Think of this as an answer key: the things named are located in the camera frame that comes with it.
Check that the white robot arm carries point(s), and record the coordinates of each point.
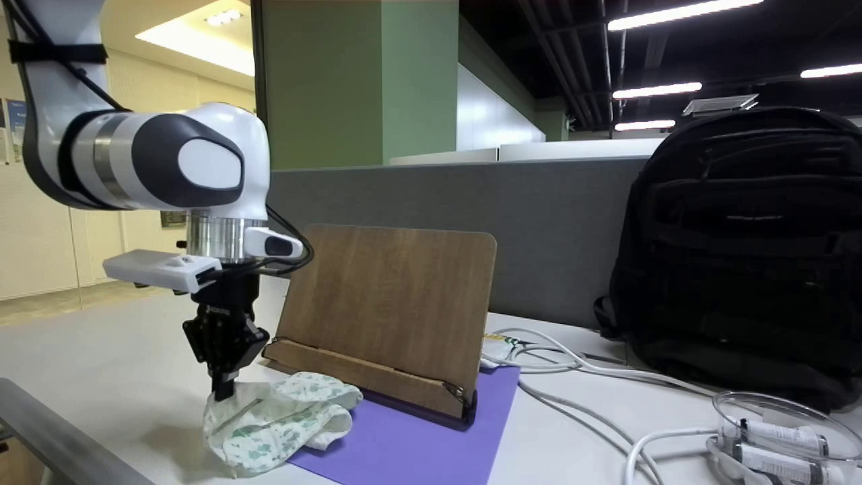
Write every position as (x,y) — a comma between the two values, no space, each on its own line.
(212,164)

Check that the white power adapter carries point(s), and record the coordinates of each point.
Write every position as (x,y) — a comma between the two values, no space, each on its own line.
(754,451)

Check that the purple mat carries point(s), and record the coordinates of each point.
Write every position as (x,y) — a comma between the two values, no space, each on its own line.
(396,447)

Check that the grey partition wall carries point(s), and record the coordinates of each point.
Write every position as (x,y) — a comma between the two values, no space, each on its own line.
(556,222)

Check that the wooden book stand board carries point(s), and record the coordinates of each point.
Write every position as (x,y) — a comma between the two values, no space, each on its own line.
(395,311)

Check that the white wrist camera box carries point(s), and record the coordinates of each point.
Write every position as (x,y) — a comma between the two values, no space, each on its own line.
(167,269)

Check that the white green-patterned cloth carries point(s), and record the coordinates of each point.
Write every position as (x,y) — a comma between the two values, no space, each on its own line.
(264,423)

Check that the black backpack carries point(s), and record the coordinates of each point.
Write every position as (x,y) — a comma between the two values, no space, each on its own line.
(738,257)

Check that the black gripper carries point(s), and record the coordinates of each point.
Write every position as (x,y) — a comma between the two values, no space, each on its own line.
(224,331)

